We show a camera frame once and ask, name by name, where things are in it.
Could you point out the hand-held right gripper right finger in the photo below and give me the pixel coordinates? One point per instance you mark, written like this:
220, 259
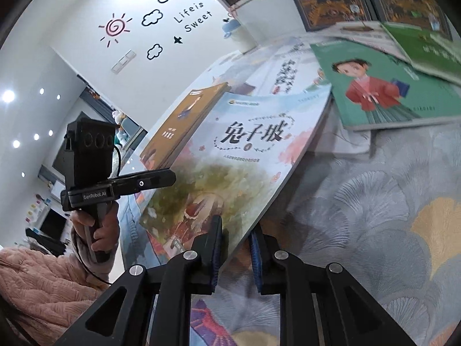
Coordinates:
256, 259

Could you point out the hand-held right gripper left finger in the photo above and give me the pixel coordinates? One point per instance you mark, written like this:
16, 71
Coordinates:
216, 259

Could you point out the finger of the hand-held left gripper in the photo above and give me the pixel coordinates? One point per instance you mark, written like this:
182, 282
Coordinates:
151, 182

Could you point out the meadow rabbit picture book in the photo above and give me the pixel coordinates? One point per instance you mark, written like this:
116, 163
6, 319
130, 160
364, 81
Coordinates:
245, 151

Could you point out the white book yellow coat figure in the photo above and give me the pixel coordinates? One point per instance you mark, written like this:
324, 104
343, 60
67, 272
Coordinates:
374, 39

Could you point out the bright green cover book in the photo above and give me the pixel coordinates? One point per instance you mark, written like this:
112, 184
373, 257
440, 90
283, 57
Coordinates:
432, 48

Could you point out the person's left hand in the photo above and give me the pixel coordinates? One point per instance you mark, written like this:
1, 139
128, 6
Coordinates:
108, 234

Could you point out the plush toy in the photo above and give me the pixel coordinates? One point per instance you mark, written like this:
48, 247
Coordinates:
120, 126

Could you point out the mustard yellow book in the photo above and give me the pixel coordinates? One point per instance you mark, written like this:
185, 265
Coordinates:
180, 129

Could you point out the black monitor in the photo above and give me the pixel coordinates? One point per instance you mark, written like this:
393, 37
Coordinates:
53, 223

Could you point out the white bottle blue lid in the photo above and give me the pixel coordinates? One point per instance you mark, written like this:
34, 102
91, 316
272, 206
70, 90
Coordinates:
241, 38

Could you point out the white book black brush title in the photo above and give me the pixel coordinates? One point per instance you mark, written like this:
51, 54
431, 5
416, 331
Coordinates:
281, 68

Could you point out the teal book red robe girl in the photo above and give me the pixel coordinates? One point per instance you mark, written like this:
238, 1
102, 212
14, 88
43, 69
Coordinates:
378, 93

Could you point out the white light switch panel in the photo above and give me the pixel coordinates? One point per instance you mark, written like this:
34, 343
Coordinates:
122, 63

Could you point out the red sun wall decal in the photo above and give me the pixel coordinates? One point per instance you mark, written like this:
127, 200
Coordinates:
116, 27

